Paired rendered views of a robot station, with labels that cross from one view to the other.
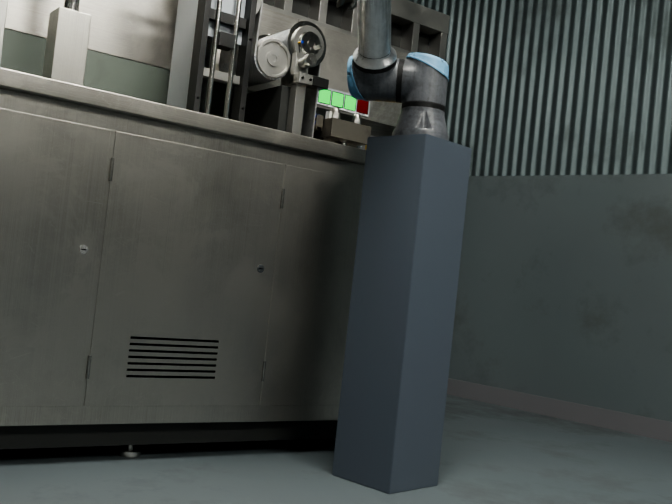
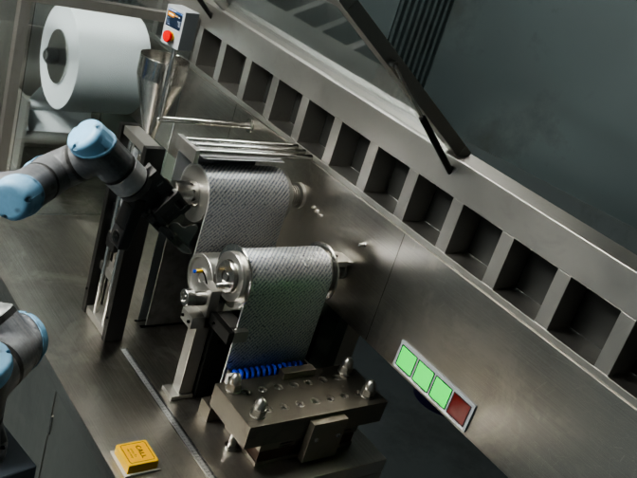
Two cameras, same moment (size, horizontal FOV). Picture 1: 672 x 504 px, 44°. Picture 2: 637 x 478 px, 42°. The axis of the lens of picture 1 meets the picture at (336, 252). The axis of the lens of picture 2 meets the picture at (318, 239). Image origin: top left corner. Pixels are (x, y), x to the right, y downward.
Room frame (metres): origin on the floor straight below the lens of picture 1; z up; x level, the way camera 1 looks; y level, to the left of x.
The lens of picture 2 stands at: (2.58, -1.55, 2.12)
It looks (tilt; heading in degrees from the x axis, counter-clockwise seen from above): 23 degrees down; 84
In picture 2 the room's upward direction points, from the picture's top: 18 degrees clockwise
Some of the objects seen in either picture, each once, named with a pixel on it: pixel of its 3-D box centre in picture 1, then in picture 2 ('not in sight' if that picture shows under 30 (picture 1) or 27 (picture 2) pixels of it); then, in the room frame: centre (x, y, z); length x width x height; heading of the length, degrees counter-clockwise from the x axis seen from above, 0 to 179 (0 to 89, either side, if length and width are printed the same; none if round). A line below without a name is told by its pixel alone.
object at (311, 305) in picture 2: (297, 95); (274, 336); (2.75, 0.18, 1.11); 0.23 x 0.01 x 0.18; 36
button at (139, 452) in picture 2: not in sight; (136, 456); (2.52, -0.11, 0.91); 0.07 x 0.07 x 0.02; 36
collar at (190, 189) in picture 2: not in sight; (182, 193); (2.45, 0.35, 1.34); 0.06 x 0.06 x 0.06; 36
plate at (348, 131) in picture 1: (317, 136); (300, 402); (2.85, 0.11, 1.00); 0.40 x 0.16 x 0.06; 36
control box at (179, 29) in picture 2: not in sight; (177, 27); (2.32, 0.62, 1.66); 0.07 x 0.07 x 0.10; 50
